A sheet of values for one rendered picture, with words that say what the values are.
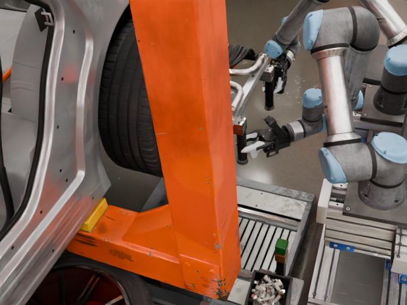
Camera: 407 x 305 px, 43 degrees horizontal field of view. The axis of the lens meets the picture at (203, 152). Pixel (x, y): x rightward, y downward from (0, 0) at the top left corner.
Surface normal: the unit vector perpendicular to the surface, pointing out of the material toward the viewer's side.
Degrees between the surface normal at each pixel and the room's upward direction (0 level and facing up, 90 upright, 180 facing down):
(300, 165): 0
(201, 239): 90
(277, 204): 0
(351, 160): 46
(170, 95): 90
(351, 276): 0
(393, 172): 90
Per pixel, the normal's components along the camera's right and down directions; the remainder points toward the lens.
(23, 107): -0.39, 0.32
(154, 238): -0.38, 0.65
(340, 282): -0.08, -0.73
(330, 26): 0.02, -0.02
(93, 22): 0.92, 0.21
